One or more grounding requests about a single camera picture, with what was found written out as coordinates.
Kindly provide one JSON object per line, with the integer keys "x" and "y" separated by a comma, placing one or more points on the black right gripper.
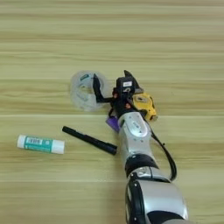
{"x": 122, "y": 105}

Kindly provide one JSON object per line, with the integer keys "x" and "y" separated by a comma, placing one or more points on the yellow black tape measure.
{"x": 145, "y": 106}

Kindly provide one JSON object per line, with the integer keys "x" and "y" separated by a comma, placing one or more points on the clear adhesive tape roll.
{"x": 77, "y": 96}

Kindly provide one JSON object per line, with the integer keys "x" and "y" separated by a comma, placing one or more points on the green white glue stick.
{"x": 40, "y": 144}

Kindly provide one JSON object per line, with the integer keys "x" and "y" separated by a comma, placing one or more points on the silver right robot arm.
{"x": 134, "y": 140}

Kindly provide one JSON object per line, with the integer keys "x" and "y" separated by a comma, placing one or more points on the black box with white label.
{"x": 127, "y": 84}

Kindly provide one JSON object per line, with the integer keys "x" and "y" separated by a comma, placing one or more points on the purple eraser block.
{"x": 113, "y": 123}

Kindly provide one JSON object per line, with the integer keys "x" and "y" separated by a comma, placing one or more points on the black marker pen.
{"x": 87, "y": 139}

